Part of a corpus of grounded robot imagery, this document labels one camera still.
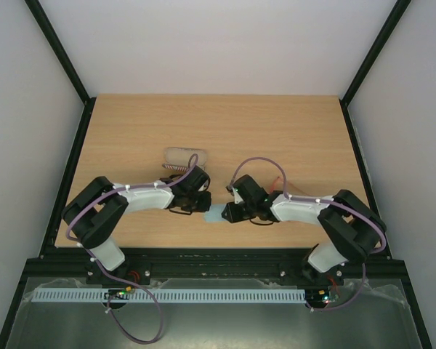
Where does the light blue cleaning cloth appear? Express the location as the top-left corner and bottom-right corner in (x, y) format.
(203, 204), (226, 222)

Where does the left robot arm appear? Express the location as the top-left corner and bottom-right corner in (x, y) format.
(62, 166), (211, 271)

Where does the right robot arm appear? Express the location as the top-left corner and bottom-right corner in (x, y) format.
(222, 174), (387, 285)

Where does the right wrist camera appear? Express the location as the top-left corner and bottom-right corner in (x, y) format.
(226, 185), (243, 204)

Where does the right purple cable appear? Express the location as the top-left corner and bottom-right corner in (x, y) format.
(230, 156), (388, 313)

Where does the white slotted cable duct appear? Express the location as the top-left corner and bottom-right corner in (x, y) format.
(31, 288), (305, 304)

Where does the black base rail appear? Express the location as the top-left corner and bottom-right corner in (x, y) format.
(20, 248), (411, 289)

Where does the metal base plate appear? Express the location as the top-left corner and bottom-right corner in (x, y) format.
(6, 278), (421, 348)

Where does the right black frame post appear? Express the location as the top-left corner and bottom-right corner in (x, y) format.
(339, 0), (413, 106)

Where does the black enclosure frame post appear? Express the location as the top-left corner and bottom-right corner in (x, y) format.
(23, 0), (97, 105)

